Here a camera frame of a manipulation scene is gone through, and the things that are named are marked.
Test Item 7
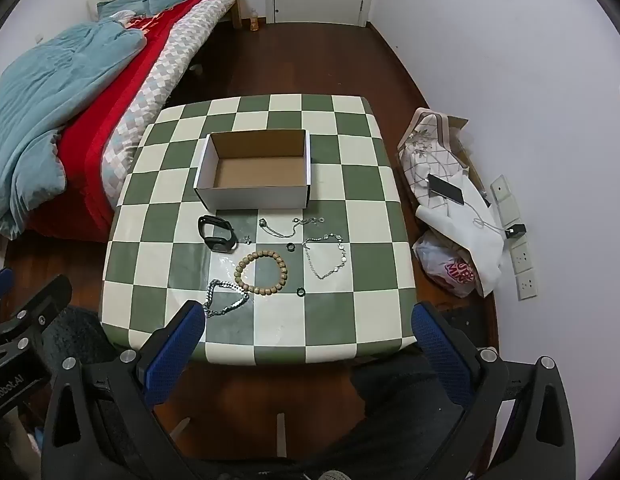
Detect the floral cloth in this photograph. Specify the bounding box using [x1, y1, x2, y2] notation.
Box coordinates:
[397, 107, 471, 208]

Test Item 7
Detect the light blue quilt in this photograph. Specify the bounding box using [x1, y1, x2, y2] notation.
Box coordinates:
[0, 22, 146, 240]

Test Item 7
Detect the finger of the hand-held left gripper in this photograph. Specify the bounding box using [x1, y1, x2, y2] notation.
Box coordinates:
[0, 275, 73, 361]
[0, 267, 15, 307]

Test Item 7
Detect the green white checkered tablecloth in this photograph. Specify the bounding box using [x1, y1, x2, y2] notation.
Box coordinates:
[99, 94, 418, 366]

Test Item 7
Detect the black smartphone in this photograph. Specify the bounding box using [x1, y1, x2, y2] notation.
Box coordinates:
[427, 173, 465, 206]

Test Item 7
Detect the person's left leg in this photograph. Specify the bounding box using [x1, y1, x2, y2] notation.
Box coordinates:
[42, 305, 121, 366]

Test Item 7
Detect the white charging cable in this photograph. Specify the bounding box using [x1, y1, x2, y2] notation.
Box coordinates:
[462, 199, 513, 234]

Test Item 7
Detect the white cardboard box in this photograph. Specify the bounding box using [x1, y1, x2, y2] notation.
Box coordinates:
[193, 129, 311, 210]

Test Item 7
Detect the white red plastic bag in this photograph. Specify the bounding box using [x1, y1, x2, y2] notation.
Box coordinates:
[412, 230, 478, 298]

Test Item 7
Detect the white cloth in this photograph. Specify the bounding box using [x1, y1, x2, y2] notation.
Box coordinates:
[415, 170, 506, 298]

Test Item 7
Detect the silver pendant necklace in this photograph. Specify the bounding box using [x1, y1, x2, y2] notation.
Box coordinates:
[257, 216, 327, 239]

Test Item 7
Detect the wooden bead bracelet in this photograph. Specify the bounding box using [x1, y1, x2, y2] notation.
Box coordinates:
[234, 251, 289, 297]

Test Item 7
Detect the grey white checkered bedsheet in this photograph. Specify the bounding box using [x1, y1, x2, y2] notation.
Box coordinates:
[101, 0, 240, 208]

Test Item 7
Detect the bed with red cover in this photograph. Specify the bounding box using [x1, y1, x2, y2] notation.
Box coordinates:
[0, 0, 238, 246]

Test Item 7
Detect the thin silver disc necklace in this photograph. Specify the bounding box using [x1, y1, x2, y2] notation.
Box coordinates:
[302, 232, 348, 281]

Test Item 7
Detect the black smart band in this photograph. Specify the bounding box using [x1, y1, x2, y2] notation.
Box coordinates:
[197, 215, 237, 253]

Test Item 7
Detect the person's right leg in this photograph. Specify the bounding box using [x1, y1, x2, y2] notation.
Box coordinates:
[290, 347, 496, 480]

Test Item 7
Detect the person's leg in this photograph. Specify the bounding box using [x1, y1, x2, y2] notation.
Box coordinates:
[290, 347, 496, 480]
[42, 305, 121, 366]

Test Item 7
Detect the thick silver chain bracelet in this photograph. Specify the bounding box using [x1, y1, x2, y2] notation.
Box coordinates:
[204, 279, 251, 318]

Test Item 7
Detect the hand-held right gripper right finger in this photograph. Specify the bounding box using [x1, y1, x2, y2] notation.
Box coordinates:
[411, 301, 577, 480]

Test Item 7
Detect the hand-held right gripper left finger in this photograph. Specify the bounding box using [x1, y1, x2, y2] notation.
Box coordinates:
[41, 300, 207, 480]

